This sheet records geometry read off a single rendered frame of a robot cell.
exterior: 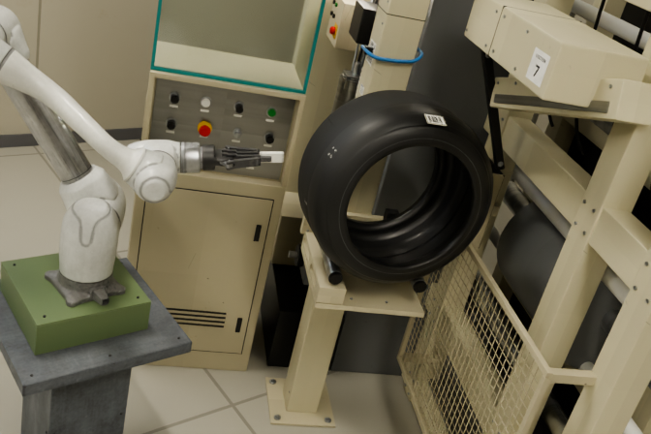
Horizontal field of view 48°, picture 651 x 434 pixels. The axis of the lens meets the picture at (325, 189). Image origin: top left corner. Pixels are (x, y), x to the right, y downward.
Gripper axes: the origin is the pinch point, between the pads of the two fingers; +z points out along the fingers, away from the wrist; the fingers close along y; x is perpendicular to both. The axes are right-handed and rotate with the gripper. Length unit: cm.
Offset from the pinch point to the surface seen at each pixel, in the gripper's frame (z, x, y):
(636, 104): 82, -33, -45
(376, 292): 36, 49, 0
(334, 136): 17.8, -7.9, -3.0
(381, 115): 30.0, -15.6, -6.8
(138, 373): -48, 118, 46
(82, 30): -92, 34, 267
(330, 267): 19.0, 35.3, -6.0
